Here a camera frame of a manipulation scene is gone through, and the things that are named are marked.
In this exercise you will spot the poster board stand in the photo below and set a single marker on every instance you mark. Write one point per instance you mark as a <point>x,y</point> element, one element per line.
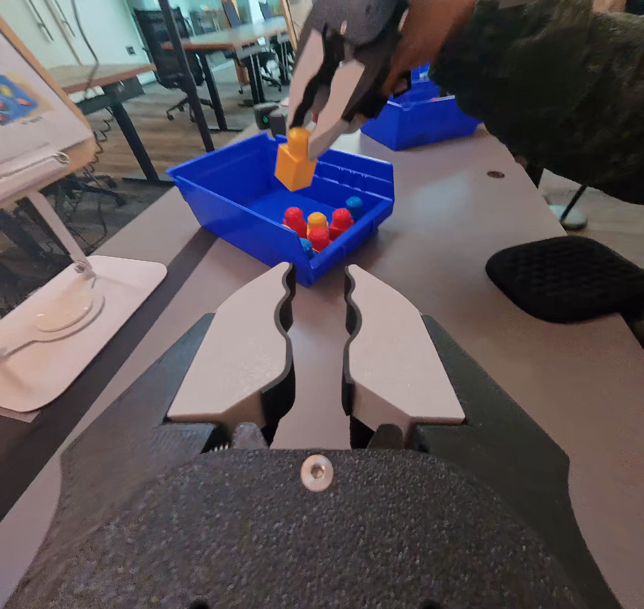
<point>294,0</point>
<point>60,327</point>

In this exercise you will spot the group of mega blocks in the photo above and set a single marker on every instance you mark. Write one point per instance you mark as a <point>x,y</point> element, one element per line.
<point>317,226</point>

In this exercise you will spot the black upright post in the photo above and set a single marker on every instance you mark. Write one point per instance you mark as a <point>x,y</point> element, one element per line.
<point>181,65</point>

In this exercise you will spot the orange mega block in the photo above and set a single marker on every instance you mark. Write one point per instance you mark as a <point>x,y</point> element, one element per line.
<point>297,166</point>

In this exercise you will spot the black office chair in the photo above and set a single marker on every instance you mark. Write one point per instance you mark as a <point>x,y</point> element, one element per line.
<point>161,50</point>

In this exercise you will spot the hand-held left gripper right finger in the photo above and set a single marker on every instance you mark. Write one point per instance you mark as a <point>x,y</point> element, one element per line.
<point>402,367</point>

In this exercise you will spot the blue plastic bin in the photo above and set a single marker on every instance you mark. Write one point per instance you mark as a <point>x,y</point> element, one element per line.
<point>417,121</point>
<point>226,191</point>

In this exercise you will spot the person's right hand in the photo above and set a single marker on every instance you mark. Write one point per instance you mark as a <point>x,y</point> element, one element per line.
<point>432,20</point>

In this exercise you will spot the wood-edged desk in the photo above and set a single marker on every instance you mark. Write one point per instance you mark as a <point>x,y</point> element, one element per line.
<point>226,40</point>
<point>100,73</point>

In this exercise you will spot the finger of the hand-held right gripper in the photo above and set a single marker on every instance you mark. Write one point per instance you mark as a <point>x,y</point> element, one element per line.
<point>337,110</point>
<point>304,70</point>

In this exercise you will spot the small black device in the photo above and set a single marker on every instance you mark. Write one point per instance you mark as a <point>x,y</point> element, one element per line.
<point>269,118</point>

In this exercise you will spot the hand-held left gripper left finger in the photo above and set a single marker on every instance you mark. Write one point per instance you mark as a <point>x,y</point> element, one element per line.
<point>231,367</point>

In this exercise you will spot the grey round stand base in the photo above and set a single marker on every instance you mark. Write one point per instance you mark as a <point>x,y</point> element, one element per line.
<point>571,216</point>

